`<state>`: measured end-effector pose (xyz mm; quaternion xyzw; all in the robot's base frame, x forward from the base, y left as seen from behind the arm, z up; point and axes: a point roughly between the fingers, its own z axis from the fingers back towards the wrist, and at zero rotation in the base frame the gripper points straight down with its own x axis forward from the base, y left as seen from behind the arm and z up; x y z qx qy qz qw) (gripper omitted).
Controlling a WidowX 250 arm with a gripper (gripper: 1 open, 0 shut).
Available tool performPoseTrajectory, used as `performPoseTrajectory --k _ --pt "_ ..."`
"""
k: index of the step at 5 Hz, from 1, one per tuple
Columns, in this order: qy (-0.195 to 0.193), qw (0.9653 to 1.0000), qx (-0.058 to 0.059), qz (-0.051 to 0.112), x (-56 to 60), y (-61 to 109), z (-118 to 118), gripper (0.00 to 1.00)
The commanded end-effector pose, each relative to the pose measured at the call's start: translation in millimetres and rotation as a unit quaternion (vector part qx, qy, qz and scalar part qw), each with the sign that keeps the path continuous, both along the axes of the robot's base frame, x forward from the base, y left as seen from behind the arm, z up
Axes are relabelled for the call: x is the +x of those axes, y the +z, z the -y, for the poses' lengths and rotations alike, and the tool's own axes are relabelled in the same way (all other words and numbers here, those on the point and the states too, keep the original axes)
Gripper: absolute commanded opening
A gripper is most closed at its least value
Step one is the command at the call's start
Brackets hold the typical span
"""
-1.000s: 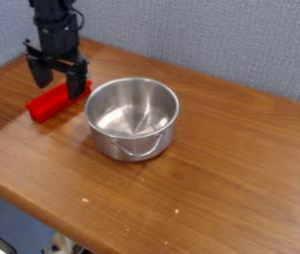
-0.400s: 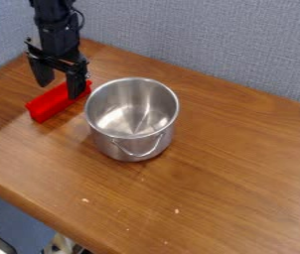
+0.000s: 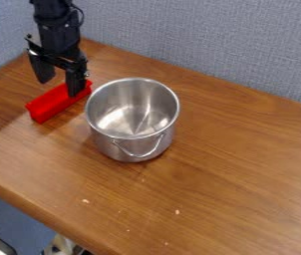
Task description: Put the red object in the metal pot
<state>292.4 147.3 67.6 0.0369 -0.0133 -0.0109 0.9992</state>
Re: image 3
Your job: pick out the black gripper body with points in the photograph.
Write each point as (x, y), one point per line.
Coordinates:
(59, 39)

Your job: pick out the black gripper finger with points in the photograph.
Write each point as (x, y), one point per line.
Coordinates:
(44, 70)
(75, 79)

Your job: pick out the red rectangular block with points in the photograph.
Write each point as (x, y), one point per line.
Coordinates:
(54, 102)

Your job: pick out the metal pot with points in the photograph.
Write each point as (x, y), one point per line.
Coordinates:
(131, 113)

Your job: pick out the white black object below table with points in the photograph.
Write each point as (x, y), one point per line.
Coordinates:
(63, 246)

